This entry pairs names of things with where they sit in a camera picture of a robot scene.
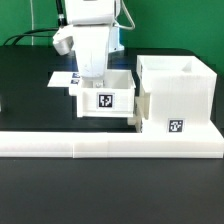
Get black cables at base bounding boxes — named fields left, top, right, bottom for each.
left=2, top=0, right=68, bottom=47

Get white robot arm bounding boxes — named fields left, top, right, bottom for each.
left=53, top=0, right=121, bottom=80

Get white L-shaped fence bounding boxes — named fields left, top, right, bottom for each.
left=0, top=116, right=224, bottom=159

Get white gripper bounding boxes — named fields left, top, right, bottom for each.
left=73, top=25, right=110, bottom=80

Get white drawer with knob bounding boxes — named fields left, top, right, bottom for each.
left=127, top=94, right=150, bottom=133

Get marker sheet on table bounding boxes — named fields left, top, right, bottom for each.
left=48, top=71, right=80, bottom=87

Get white drawer cabinet box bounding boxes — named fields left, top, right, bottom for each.
left=136, top=55, right=217, bottom=133

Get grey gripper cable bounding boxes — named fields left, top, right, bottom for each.
left=113, top=0, right=136, bottom=32

